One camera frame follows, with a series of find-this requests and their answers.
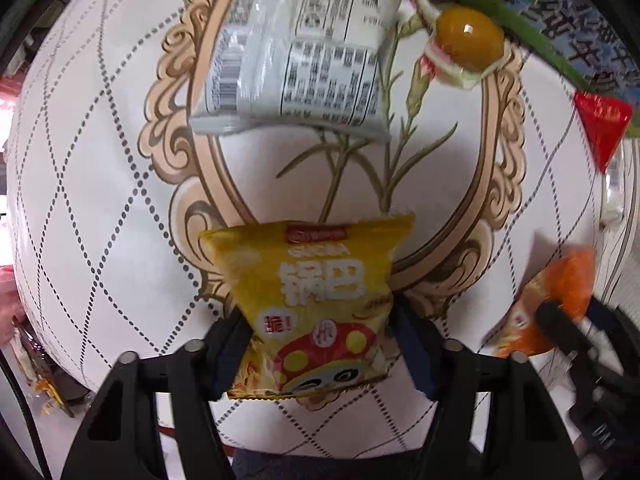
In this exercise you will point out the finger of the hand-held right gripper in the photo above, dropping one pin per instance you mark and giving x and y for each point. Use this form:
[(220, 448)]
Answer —
[(612, 322), (565, 327)]

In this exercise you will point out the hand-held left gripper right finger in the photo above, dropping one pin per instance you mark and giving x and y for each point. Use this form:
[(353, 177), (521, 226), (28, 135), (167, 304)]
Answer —
[(415, 355)]

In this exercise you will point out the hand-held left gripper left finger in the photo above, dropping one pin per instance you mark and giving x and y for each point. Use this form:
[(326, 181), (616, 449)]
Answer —
[(227, 360)]

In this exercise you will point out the orange snack packet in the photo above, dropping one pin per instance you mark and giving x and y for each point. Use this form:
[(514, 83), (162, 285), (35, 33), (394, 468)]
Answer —
[(565, 280)]

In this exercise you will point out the yellow panda snack packet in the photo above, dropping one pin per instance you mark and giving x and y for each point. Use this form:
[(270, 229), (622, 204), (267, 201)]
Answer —
[(310, 285)]

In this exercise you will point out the green blue printed bag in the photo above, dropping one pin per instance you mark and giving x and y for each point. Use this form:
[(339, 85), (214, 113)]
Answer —
[(575, 15)]

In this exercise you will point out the white tissue pack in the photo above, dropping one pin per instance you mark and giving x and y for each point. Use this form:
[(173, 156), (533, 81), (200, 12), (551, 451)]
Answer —
[(612, 195)]

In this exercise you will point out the white quilted printed blanket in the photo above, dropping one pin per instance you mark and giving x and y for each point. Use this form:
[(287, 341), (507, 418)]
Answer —
[(100, 210)]

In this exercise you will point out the small red snack packet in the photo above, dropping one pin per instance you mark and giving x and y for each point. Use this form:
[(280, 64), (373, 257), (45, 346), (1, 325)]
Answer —
[(602, 120)]

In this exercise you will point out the wrapped amber candy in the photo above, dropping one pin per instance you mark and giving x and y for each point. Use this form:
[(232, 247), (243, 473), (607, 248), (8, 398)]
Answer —
[(467, 35)]

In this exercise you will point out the white snack packet black text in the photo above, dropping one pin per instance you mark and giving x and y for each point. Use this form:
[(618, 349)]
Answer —
[(300, 60)]

